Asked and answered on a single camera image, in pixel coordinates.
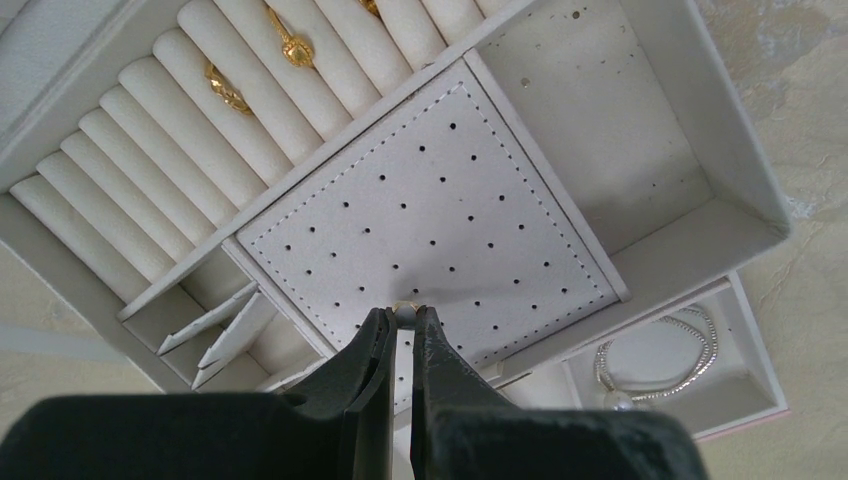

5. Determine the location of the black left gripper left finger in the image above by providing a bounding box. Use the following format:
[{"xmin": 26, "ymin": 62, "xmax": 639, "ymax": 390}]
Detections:
[{"xmin": 1, "ymin": 308, "xmax": 397, "ymax": 479}]

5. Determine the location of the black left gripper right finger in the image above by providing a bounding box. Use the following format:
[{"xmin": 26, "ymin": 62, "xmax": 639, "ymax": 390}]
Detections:
[{"xmin": 410, "ymin": 306, "xmax": 708, "ymax": 479}]

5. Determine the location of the small gold earring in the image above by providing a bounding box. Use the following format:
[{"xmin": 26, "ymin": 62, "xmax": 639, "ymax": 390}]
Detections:
[{"xmin": 392, "ymin": 301, "xmax": 420, "ymax": 331}]

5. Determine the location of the silver pearl bracelet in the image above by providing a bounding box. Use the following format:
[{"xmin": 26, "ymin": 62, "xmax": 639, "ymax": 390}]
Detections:
[{"xmin": 594, "ymin": 305, "xmax": 720, "ymax": 413}]

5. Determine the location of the pink jewelry box drawer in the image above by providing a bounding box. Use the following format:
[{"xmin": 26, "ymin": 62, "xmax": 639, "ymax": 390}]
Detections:
[{"xmin": 498, "ymin": 273, "xmax": 790, "ymax": 441}]

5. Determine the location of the pink jewelry box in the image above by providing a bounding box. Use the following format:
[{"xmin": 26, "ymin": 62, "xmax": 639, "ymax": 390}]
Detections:
[{"xmin": 1, "ymin": 1, "xmax": 791, "ymax": 393}]

